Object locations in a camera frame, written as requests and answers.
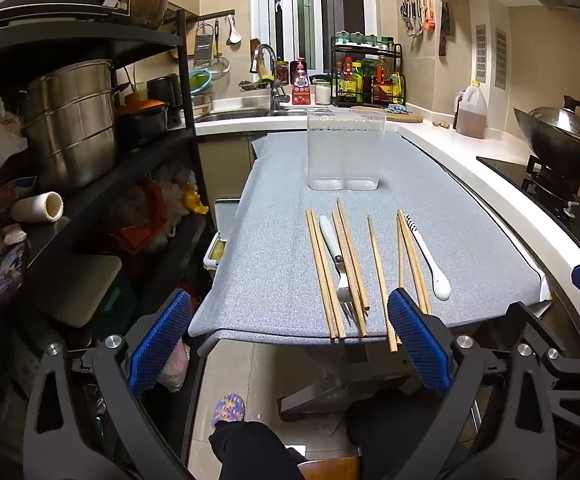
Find row of green-lidded spice jars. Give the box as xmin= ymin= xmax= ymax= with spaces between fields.
xmin=334 ymin=31 xmax=395 ymax=47

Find row of sauce bottles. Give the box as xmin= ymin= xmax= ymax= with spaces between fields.
xmin=335 ymin=55 xmax=403 ymax=106

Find stainless steel stockpot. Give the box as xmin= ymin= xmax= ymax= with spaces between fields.
xmin=21 ymin=59 xmax=121 ymax=197

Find brown bowl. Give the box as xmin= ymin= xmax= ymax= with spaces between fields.
xmin=128 ymin=0 xmax=171 ymax=31

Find metal strainer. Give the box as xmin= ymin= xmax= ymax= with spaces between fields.
xmin=209 ymin=19 xmax=231 ymax=74

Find black gas stove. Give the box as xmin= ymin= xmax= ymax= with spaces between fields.
xmin=476 ymin=154 xmax=580 ymax=273

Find grey metal table base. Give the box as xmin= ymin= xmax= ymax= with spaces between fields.
xmin=276 ymin=344 xmax=423 ymax=422

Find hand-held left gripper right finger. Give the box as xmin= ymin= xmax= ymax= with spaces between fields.
xmin=387 ymin=287 xmax=566 ymax=480

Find white paper roll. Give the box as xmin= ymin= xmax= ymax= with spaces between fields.
xmin=11 ymin=191 xmax=65 ymax=224

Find black kettle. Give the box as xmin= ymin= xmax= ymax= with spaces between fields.
xmin=146 ymin=74 xmax=183 ymax=129

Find yellow plastic bag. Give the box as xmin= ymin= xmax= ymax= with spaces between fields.
xmin=182 ymin=186 xmax=209 ymax=217

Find hanging kitchen tools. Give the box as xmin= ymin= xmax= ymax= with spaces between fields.
xmin=400 ymin=0 xmax=437 ymax=39

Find red soap pouch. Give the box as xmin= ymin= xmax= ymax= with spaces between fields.
xmin=290 ymin=57 xmax=313 ymax=107

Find wooden stool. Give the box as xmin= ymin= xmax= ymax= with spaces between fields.
xmin=297 ymin=455 xmax=364 ymax=480

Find wooden chopstick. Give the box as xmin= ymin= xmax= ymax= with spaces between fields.
xmin=335 ymin=197 xmax=371 ymax=311
xmin=397 ymin=216 xmax=427 ymax=312
xmin=396 ymin=216 xmax=405 ymax=293
xmin=305 ymin=209 xmax=338 ymax=341
xmin=331 ymin=211 xmax=369 ymax=338
xmin=366 ymin=215 xmax=399 ymax=354
xmin=397 ymin=208 xmax=433 ymax=315
xmin=310 ymin=209 xmax=347 ymax=340

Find window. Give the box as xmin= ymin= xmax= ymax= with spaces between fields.
xmin=249 ymin=0 xmax=377 ymax=82

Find wooden cutting board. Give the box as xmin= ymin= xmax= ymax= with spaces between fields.
xmin=351 ymin=105 xmax=425 ymax=124

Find white bin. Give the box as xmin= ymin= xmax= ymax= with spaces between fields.
xmin=202 ymin=198 xmax=241 ymax=272

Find steel sink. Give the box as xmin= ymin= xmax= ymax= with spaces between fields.
xmin=195 ymin=106 xmax=311 ymax=122

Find white spoon with striped handle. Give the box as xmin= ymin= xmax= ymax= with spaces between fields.
xmin=402 ymin=212 xmax=452 ymax=302

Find metal grater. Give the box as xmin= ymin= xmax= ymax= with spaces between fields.
xmin=193 ymin=21 xmax=215 ymax=69

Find hanging cleaver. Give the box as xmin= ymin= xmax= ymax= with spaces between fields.
xmin=437 ymin=1 xmax=452 ymax=58

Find person's leg in black pants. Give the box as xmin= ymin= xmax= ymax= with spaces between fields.
xmin=208 ymin=419 xmax=311 ymax=480

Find black pot with orange lid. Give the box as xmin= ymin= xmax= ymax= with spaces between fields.
xmin=114 ymin=92 xmax=171 ymax=152

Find white jar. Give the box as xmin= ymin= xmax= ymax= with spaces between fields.
xmin=312 ymin=75 xmax=332 ymax=106

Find beige cutting board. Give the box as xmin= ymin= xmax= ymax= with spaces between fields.
xmin=44 ymin=254 xmax=123 ymax=329

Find black spice rack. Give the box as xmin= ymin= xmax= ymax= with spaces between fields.
xmin=330 ymin=32 xmax=405 ymax=109

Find green colander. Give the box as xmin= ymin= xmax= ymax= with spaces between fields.
xmin=189 ymin=68 xmax=213 ymax=96

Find red plastic bag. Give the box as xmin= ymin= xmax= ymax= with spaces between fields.
xmin=104 ymin=179 xmax=181 ymax=263

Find white-handled metal fork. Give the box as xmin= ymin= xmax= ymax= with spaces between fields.
xmin=318 ymin=215 xmax=358 ymax=323

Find grey fabric table cover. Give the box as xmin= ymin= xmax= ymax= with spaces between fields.
xmin=188 ymin=130 xmax=544 ymax=347

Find clear plastic utensil container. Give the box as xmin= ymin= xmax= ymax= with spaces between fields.
xmin=306 ymin=106 xmax=389 ymax=192

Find black metal shelving rack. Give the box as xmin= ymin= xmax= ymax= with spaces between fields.
xmin=0 ymin=10 xmax=217 ymax=480

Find plastic oil jug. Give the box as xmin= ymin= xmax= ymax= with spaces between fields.
xmin=453 ymin=84 xmax=489 ymax=140

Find black wok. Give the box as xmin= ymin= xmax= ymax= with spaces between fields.
xmin=513 ymin=94 xmax=580 ymax=182

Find patterned slipper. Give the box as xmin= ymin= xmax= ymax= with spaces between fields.
xmin=211 ymin=393 xmax=247 ymax=429

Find pink plastic bag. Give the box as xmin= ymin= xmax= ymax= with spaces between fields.
xmin=159 ymin=339 xmax=191 ymax=394

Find wall vent grille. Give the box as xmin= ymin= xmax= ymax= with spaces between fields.
xmin=474 ymin=23 xmax=489 ymax=84
xmin=493 ymin=27 xmax=509 ymax=92

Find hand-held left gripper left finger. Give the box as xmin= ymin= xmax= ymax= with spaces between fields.
xmin=22 ymin=289 xmax=193 ymax=480

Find chrome faucet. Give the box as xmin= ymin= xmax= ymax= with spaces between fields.
xmin=251 ymin=43 xmax=291 ymax=112

